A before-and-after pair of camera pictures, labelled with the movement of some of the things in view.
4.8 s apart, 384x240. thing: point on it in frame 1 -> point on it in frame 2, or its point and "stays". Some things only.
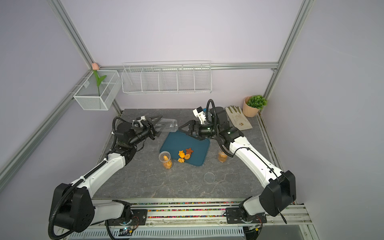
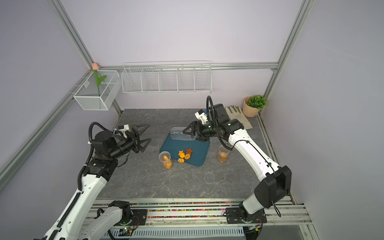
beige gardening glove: x=237 y=117 stays
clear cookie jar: x=166 y=125 -> x=176 y=133
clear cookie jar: x=165 y=157 stays
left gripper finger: x=150 y=119 -> x=140 y=128
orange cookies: x=183 y=156 stays
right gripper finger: x=191 y=124 stays
